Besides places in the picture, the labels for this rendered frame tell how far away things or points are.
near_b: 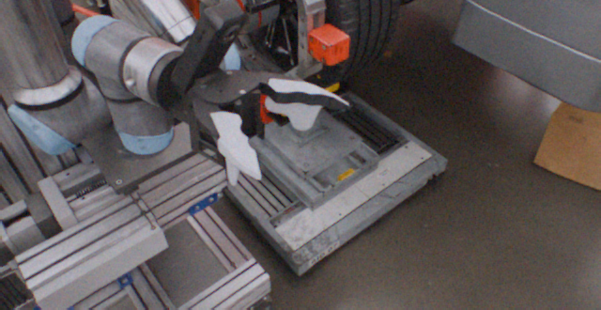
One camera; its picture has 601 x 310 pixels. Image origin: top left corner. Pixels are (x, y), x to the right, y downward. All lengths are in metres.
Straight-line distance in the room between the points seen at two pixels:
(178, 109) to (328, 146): 1.36
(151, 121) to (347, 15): 0.76
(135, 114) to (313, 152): 1.27
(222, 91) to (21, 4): 0.41
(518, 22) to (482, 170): 0.97
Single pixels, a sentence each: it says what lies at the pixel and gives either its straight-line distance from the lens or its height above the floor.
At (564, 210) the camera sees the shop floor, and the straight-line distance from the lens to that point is 2.23.
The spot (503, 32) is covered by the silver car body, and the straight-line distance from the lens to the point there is 1.46.
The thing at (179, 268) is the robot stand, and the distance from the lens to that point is 1.61.
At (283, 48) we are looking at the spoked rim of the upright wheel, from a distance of 1.72.
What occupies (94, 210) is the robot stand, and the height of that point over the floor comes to 0.75.
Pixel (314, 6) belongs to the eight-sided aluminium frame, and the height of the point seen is 0.95.
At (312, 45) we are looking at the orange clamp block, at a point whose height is 0.85.
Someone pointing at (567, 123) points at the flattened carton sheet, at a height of 0.01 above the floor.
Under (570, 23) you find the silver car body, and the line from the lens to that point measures 1.36.
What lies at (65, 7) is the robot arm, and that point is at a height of 0.95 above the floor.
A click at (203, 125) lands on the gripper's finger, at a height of 1.25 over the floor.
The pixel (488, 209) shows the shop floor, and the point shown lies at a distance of 2.11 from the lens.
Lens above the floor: 1.55
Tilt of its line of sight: 45 degrees down
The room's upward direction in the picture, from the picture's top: straight up
